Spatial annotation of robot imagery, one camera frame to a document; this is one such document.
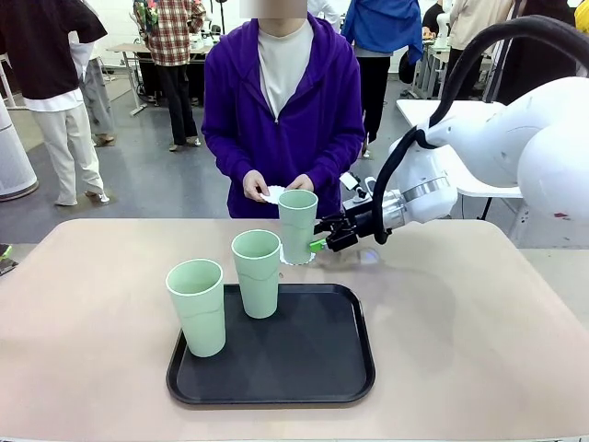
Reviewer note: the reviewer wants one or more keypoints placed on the wooden background desk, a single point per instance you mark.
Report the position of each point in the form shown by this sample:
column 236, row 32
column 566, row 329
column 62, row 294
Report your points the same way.
column 124, row 48

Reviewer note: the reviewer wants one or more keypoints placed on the person in dark coat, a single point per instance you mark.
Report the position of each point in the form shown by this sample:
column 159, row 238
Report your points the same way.
column 538, row 60

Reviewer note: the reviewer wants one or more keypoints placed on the person in yellow top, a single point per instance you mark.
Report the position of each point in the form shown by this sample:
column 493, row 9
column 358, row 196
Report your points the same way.
column 582, row 16

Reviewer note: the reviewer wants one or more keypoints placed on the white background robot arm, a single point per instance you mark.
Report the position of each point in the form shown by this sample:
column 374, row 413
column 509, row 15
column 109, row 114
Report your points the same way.
column 442, row 27

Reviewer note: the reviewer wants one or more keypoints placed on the person in beige top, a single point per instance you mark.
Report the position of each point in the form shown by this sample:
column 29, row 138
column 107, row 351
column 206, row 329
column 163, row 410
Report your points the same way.
column 474, row 23

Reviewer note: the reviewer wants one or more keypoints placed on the person's right forearm purple sleeve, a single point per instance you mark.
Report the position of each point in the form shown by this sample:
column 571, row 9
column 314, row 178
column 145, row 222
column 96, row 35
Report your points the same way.
column 225, row 156

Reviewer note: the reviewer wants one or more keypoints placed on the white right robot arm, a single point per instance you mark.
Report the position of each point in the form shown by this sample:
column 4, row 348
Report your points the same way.
column 506, row 147

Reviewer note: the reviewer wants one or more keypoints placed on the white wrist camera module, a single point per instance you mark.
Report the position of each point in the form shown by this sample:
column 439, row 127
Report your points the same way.
column 356, row 186

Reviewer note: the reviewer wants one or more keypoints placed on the person in blue jacket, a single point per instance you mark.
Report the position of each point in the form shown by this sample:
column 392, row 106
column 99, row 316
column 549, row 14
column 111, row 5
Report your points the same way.
column 377, row 27

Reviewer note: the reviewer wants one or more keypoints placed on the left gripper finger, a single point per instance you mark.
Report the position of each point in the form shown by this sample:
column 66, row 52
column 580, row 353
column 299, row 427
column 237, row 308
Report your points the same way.
column 4, row 251
column 7, row 268

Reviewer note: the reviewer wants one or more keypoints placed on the person's right hand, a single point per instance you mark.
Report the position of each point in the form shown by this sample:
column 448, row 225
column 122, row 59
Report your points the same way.
column 254, row 186

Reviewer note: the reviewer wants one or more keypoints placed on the white cylindrical air purifier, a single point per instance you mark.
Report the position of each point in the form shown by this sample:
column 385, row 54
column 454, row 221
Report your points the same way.
column 14, row 156

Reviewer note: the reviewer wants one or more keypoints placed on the person's left forearm purple sleeve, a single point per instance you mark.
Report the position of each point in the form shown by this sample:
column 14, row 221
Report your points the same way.
column 338, row 156

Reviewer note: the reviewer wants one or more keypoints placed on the black plastic serving tray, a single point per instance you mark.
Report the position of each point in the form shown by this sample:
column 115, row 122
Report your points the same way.
column 294, row 350

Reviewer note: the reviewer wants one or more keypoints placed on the person in plaid shirt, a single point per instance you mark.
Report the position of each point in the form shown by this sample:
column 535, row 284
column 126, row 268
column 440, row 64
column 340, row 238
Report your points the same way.
column 172, row 37

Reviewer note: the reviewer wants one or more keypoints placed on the person in grey trousers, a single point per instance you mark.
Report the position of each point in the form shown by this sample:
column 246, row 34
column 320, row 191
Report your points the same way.
column 99, row 101

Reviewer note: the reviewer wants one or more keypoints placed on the person in purple hoodie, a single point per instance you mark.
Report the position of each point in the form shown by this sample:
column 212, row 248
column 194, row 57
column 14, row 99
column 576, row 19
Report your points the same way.
column 317, row 115

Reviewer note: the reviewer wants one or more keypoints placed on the pale green plastic cup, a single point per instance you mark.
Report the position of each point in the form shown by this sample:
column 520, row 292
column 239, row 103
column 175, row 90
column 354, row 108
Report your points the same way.
column 257, row 285
column 200, row 317
column 294, row 225

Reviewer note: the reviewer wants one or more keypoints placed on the person's left hand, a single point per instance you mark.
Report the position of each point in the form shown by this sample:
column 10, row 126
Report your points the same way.
column 303, row 182

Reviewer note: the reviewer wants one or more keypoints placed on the white scalloped paper coaster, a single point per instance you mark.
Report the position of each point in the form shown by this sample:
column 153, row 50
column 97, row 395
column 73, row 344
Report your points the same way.
column 287, row 263
column 273, row 193

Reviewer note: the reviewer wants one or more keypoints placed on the person in black top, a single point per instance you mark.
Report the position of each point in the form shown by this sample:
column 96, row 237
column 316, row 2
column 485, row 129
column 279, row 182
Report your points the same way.
column 41, row 55

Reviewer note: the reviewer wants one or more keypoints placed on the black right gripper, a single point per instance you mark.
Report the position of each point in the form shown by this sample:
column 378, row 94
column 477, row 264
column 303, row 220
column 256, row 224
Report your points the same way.
column 366, row 221

